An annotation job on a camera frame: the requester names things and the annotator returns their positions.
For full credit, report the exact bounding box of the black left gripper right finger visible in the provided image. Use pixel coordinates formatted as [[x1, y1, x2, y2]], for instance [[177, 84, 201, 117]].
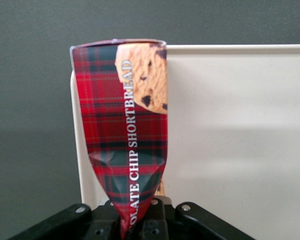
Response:
[[129, 196, 256, 240]]

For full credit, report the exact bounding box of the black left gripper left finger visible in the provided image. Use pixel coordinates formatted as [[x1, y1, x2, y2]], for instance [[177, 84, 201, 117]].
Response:
[[7, 199, 123, 240]]

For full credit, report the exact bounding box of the red tartan cookie box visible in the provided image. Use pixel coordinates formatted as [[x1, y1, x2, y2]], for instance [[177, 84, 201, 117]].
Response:
[[69, 38, 169, 240]]

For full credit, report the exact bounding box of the white rectangular tray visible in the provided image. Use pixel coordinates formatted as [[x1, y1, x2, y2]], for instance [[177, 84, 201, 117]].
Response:
[[69, 44, 300, 240]]

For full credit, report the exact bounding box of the dark grey table mat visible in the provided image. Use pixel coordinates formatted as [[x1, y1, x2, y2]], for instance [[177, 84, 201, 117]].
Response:
[[0, 0, 300, 240]]

